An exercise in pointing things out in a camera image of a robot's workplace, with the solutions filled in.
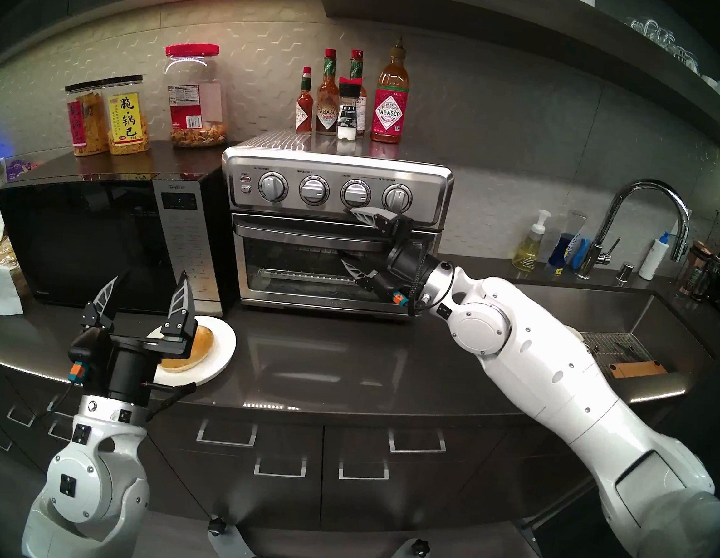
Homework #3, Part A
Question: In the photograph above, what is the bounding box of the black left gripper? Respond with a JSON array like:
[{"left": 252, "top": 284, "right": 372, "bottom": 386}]
[{"left": 74, "top": 263, "right": 203, "bottom": 407}]

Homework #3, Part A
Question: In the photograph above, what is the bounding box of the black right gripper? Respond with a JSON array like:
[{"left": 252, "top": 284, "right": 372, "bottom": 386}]
[{"left": 334, "top": 205, "right": 447, "bottom": 299}]

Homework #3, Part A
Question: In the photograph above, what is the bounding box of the golden brown bagel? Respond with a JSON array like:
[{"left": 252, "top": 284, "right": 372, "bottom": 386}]
[{"left": 158, "top": 322, "right": 216, "bottom": 377}]

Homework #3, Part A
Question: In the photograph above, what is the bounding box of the glass toaster oven door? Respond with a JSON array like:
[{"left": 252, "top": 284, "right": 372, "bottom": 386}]
[{"left": 225, "top": 213, "right": 438, "bottom": 320}]

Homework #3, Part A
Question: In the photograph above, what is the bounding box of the silver oven knob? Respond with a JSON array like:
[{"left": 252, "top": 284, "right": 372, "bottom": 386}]
[
  {"left": 257, "top": 171, "right": 290, "bottom": 205},
  {"left": 298, "top": 174, "right": 332, "bottom": 208},
  {"left": 339, "top": 178, "right": 374, "bottom": 212},
  {"left": 381, "top": 183, "right": 414, "bottom": 216}
]

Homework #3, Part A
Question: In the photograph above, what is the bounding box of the metal oven rack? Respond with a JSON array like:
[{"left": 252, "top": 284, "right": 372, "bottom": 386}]
[{"left": 257, "top": 268, "right": 361, "bottom": 287}]

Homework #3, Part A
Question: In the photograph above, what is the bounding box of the foil lined oven tray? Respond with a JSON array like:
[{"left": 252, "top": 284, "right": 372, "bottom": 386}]
[{"left": 252, "top": 275, "right": 366, "bottom": 300}]

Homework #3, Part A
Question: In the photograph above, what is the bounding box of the black microwave oven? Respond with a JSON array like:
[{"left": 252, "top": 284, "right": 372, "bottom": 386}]
[{"left": 0, "top": 144, "right": 250, "bottom": 323}]

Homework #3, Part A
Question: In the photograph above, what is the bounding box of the stainless steel toaster oven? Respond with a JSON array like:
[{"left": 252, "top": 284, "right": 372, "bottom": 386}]
[{"left": 209, "top": 124, "right": 458, "bottom": 322}]

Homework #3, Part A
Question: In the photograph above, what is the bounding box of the white round plate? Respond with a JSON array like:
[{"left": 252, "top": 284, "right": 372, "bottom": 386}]
[{"left": 143, "top": 311, "right": 239, "bottom": 391}]

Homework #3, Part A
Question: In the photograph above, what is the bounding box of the large Tabasco sauce bottle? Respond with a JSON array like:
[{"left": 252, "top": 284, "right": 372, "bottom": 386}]
[{"left": 371, "top": 34, "right": 415, "bottom": 146}]

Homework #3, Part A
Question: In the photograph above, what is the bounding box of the black cap salt grinder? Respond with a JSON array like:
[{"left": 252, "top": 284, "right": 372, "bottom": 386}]
[{"left": 334, "top": 77, "right": 363, "bottom": 145}]

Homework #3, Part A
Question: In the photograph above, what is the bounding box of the large white folded napkin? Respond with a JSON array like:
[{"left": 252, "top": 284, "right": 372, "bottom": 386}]
[{"left": 0, "top": 263, "right": 28, "bottom": 319}]

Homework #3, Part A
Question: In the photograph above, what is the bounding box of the yellow soap pump bottle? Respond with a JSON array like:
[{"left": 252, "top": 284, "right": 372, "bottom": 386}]
[{"left": 512, "top": 208, "right": 553, "bottom": 274}]

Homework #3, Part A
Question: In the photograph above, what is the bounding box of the orange sauce Tabasco bottle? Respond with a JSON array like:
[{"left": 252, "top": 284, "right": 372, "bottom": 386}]
[{"left": 314, "top": 48, "right": 345, "bottom": 137}]

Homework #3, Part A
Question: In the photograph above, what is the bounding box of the small red Tabasco bottle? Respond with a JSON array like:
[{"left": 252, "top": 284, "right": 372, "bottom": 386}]
[{"left": 293, "top": 66, "right": 318, "bottom": 136}]

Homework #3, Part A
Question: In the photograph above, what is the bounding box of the blue dish soap bottle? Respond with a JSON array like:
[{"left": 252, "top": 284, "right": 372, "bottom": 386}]
[{"left": 546, "top": 209, "right": 589, "bottom": 279}]

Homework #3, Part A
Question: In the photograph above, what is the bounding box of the dark base cabinet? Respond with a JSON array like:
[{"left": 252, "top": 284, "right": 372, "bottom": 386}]
[{"left": 0, "top": 344, "right": 613, "bottom": 557}]

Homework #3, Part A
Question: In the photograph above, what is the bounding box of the purple snack packet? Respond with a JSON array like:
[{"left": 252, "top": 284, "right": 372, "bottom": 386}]
[{"left": 2, "top": 156, "right": 36, "bottom": 186}]

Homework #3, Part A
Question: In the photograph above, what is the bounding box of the yellow label snack jar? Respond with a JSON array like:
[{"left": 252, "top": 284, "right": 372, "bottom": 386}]
[{"left": 97, "top": 72, "right": 157, "bottom": 159}]

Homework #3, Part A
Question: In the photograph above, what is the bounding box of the red label snack jar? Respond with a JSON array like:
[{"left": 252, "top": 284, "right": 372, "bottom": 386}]
[{"left": 59, "top": 81, "right": 115, "bottom": 160}]

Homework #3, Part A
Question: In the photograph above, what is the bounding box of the chrome gooseneck faucet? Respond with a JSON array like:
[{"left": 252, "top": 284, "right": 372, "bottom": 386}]
[{"left": 574, "top": 173, "right": 695, "bottom": 289}]

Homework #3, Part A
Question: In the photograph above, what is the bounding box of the red lid clear jar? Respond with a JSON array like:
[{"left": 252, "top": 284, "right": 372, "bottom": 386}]
[{"left": 157, "top": 40, "right": 236, "bottom": 153}]

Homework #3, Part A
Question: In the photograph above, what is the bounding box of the white blue-top pump bottle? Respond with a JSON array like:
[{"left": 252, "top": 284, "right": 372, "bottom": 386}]
[{"left": 638, "top": 230, "right": 672, "bottom": 283}]

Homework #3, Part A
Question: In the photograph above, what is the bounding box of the wooden cutting board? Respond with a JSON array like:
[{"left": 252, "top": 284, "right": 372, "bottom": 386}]
[{"left": 607, "top": 357, "right": 669, "bottom": 383}]

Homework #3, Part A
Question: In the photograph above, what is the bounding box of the stainless steel sink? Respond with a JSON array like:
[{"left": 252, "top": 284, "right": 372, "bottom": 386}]
[{"left": 504, "top": 279, "right": 720, "bottom": 404}]

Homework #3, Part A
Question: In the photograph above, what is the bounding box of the copper french press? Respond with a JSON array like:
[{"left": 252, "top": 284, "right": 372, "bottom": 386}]
[{"left": 676, "top": 239, "right": 720, "bottom": 304}]

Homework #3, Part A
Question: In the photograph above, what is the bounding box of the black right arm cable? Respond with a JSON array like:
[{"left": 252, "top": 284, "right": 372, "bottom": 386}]
[{"left": 412, "top": 249, "right": 458, "bottom": 318}]

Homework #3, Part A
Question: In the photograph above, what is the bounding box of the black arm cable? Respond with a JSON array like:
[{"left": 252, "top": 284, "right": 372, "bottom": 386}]
[
  {"left": 40, "top": 379, "right": 83, "bottom": 431},
  {"left": 412, "top": 249, "right": 458, "bottom": 318}
]

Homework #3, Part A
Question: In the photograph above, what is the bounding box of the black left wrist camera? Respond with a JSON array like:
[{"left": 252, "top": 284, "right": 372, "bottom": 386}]
[{"left": 66, "top": 325, "right": 115, "bottom": 387}]

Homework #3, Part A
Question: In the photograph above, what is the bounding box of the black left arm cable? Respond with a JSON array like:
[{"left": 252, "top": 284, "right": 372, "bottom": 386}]
[{"left": 40, "top": 379, "right": 83, "bottom": 431}]

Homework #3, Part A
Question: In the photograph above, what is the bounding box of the silver drawer handle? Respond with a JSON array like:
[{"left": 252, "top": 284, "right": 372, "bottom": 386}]
[
  {"left": 387, "top": 425, "right": 448, "bottom": 457},
  {"left": 197, "top": 418, "right": 258, "bottom": 448},
  {"left": 338, "top": 457, "right": 392, "bottom": 484},
  {"left": 253, "top": 453, "right": 307, "bottom": 480}
]

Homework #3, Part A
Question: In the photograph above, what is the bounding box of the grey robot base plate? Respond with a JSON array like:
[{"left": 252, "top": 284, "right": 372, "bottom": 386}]
[{"left": 204, "top": 514, "right": 433, "bottom": 558}]

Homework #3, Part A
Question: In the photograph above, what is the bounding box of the wire sink grid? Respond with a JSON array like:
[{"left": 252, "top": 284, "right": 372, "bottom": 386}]
[{"left": 579, "top": 329, "right": 658, "bottom": 380}]

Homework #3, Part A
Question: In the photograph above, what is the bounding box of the dark open wall shelf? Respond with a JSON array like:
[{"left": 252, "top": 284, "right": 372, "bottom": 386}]
[{"left": 307, "top": 0, "right": 720, "bottom": 169}]

